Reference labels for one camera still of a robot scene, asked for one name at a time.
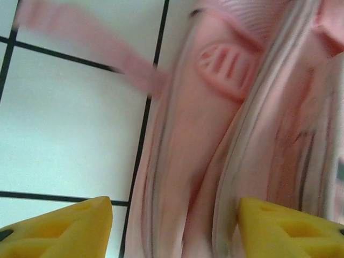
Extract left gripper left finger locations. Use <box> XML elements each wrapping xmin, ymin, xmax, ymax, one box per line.
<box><xmin>0</xmin><ymin>196</ymin><xmax>114</xmax><ymax>258</ymax></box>

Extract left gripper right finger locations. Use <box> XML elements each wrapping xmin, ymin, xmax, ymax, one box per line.
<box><xmin>237</xmin><ymin>196</ymin><xmax>344</xmax><ymax>258</ymax></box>

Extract pink backpack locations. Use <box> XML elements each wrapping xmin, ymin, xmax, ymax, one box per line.
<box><xmin>15</xmin><ymin>0</ymin><xmax>344</xmax><ymax>258</ymax></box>

